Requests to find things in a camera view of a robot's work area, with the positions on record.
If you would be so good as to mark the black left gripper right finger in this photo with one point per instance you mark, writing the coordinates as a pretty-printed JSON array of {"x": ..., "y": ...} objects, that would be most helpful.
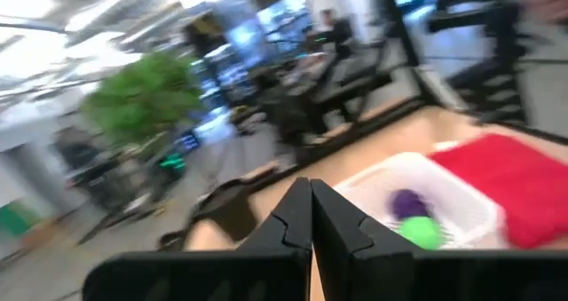
[{"x": 364, "y": 270}]

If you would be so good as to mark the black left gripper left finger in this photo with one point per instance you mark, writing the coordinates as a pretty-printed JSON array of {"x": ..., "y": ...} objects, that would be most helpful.
[{"x": 266, "y": 270}]

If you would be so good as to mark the green round produce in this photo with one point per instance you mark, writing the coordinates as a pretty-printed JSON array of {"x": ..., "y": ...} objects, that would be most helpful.
[{"x": 421, "y": 232}]

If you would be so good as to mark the purple eggplant toy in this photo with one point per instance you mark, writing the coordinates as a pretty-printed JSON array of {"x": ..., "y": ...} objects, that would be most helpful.
[{"x": 408, "y": 203}]

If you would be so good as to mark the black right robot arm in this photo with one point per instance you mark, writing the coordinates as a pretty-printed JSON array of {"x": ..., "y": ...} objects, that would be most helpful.
[{"x": 497, "y": 70}]

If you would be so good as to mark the white perforated plastic basket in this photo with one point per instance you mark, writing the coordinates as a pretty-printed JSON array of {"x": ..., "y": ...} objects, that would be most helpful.
[{"x": 444, "y": 181}]

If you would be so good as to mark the red folded cloth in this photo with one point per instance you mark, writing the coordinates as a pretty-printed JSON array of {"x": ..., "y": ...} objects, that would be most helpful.
[{"x": 510, "y": 185}]

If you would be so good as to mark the green potted plant black pot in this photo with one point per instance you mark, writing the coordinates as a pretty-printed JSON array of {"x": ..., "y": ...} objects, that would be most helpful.
[{"x": 142, "y": 97}]

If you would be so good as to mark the person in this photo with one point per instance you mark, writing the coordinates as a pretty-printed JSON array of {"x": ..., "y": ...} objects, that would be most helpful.
[{"x": 337, "y": 32}]

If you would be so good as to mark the green board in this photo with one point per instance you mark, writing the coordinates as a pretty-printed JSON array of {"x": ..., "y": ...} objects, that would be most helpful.
[{"x": 18, "y": 219}]

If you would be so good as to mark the person's hand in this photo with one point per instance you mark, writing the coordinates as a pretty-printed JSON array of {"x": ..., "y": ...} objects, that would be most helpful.
[{"x": 548, "y": 1}]

